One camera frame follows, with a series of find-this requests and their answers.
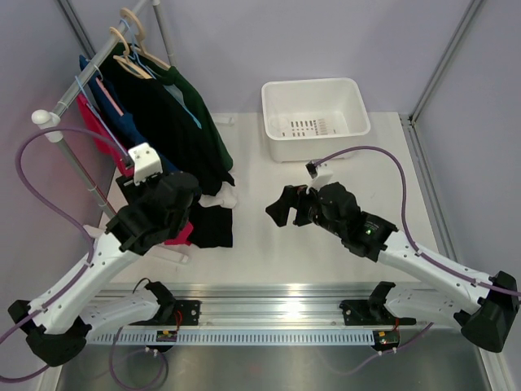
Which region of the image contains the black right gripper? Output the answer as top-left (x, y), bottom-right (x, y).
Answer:
top-left (266, 181), bottom-right (346, 239)

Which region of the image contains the pink t shirt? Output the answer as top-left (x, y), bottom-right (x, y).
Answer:
top-left (76, 93), bottom-right (194, 245)

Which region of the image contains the light blue wire hanger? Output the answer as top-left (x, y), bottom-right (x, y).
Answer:
top-left (80, 71), bottom-right (138, 150)

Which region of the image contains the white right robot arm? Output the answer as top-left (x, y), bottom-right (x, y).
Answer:
top-left (265, 182), bottom-right (520, 353)

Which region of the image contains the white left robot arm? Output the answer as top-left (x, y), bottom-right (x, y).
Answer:
top-left (8, 172), bottom-right (201, 367)

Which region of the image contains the blue t shirt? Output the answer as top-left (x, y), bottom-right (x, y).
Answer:
top-left (77, 54), bottom-right (201, 214)

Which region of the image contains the black t shirt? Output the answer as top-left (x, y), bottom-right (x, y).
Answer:
top-left (98, 43), bottom-right (236, 249)

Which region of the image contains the pink plastic hanger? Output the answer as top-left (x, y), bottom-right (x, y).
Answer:
top-left (96, 79), bottom-right (124, 116)

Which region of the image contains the dark green t shirt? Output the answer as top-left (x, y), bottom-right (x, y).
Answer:
top-left (136, 49), bottom-right (234, 171)

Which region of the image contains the beige wooden hanger front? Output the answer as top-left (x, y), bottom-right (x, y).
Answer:
top-left (109, 27), bottom-right (153, 80)

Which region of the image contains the beige wooden hanger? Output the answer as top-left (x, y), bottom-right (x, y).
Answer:
top-left (109, 27), bottom-right (153, 80)
top-left (120, 7), bottom-right (170, 70)

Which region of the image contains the beige wooden hanger rear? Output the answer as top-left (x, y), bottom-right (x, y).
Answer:
top-left (120, 7), bottom-right (170, 70)

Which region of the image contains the light blue hanger rear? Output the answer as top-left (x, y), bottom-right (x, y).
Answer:
top-left (120, 7), bottom-right (203, 129)

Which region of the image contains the white plastic basket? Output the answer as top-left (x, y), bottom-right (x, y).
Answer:
top-left (261, 77), bottom-right (371, 163)

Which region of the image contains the silver clothes rack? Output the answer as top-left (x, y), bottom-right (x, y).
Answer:
top-left (31, 0), bottom-right (235, 266)

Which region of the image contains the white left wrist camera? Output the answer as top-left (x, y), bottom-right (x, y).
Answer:
top-left (122, 143), bottom-right (163, 185)

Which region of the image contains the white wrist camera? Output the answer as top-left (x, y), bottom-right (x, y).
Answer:
top-left (305, 161), bottom-right (333, 192)
top-left (122, 143), bottom-right (163, 185)

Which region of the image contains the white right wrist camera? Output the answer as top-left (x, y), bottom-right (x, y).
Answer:
top-left (305, 161), bottom-right (333, 192)

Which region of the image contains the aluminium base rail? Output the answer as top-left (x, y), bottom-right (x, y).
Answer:
top-left (85, 283), bottom-right (461, 331)

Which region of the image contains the white slotted cable duct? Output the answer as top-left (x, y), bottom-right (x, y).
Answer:
top-left (89, 328), bottom-right (375, 346)

